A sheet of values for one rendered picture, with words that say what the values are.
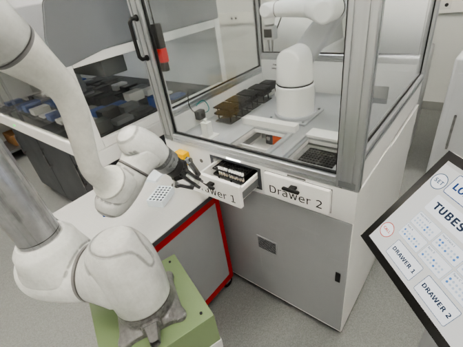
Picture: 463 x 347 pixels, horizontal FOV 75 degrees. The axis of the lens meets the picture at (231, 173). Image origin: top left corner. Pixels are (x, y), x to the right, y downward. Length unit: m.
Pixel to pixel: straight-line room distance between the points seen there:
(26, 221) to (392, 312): 1.76
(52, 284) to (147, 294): 0.23
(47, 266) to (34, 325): 1.55
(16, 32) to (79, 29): 1.14
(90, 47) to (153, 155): 0.95
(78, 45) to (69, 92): 1.04
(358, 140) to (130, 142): 0.70
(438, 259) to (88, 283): 0.79
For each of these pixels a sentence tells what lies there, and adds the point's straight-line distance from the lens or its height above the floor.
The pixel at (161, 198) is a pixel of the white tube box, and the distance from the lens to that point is 1.46.
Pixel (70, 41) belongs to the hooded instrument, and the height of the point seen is 1.47.
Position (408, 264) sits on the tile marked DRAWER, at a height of 1.00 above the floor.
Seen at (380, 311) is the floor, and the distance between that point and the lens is 1.97.
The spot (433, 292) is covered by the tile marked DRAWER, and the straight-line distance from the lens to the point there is 0.80.
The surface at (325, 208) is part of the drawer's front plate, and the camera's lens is 1.19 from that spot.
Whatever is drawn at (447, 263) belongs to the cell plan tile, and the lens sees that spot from 0.80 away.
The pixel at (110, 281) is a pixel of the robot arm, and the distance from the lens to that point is 0.77.
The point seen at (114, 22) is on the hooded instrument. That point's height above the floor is 1.51.
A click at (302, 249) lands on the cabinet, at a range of 1.44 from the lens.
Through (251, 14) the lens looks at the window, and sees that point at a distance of 1.09.
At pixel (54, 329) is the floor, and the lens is 2.29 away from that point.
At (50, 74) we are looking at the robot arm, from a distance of 0.69.
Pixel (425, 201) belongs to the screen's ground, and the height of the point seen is 1.10.
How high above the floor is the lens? 1.61
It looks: 32 degrees down
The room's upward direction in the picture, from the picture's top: 9 degrees counter-clockwise
